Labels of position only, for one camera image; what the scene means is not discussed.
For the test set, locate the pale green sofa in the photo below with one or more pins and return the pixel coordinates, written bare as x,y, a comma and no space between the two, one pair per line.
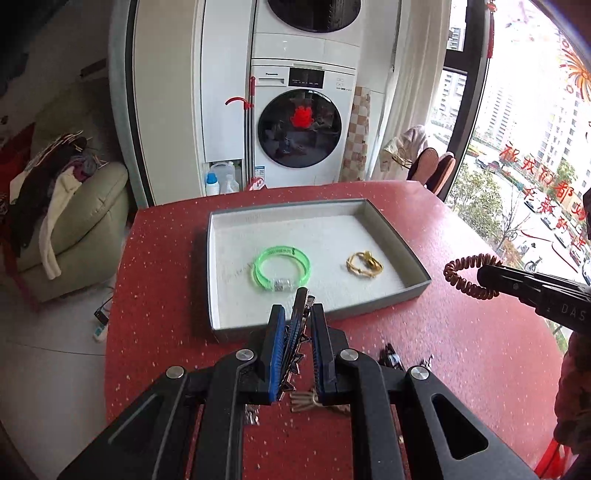
92,221

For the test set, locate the red window lettering decal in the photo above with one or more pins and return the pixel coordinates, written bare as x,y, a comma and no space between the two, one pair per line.
545,184

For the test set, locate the clear plastic jug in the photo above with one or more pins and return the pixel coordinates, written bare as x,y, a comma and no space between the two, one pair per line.
228,177

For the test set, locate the white washing machine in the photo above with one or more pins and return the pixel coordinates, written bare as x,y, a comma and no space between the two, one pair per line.
277,175

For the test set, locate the silver metal hair clip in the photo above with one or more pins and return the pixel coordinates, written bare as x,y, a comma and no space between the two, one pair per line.
300,300

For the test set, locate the white dryer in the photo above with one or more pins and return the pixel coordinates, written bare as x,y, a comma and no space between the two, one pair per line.
304,41

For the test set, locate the pile of clothes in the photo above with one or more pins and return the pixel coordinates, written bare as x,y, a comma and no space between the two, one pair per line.
51,194

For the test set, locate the red plastic bag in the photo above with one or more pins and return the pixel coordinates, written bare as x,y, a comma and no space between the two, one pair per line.
554,461

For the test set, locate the red tassel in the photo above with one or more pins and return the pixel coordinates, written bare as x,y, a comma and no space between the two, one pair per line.
491,27

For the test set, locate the grey jewelry tray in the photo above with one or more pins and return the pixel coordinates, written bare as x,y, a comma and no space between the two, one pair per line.
323,230

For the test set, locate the black wall socket strip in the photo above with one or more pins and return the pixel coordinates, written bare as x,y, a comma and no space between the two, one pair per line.
94,69

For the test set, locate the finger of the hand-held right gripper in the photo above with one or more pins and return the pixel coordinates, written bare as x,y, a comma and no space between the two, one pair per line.
503,279

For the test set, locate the firework window decal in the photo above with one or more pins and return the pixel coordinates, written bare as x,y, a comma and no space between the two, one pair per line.
577,69

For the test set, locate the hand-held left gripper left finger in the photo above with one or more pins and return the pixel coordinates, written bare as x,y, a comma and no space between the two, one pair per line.
277,350

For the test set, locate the black claw hair clip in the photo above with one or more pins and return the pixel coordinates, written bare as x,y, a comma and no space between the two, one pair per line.
390,356

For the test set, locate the red blanket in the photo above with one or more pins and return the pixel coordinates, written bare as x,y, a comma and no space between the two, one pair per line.
14,157

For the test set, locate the blue capped detergent bottle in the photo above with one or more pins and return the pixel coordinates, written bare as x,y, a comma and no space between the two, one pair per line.
212,184

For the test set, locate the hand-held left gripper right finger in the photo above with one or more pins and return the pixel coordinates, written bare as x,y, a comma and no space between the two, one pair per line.
318,355

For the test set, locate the white curtain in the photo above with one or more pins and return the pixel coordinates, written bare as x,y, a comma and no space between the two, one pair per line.
415,69

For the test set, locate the beige draped cloth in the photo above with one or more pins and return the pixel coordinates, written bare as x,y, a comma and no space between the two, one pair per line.
413,138

